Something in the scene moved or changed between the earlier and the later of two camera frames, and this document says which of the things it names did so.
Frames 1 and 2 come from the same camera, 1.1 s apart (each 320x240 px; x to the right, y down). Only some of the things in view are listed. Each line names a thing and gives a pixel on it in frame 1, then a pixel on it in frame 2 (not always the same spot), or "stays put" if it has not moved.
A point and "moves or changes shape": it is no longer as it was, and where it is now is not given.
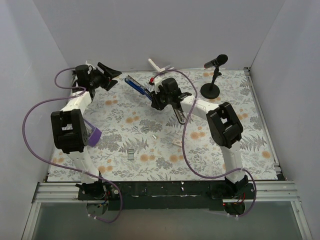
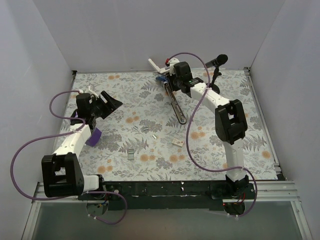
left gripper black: (105, 78) to (104, 105)
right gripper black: (155, 97) to (169, 80)
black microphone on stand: (210, 90) stays put
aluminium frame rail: (56, 192) stays put
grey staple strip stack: (130, 152) stays put
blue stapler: (138, 87) moves or changes shape
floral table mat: (139, 142) stays put
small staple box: (177, 141) stays put
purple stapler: (94, 136) stays put
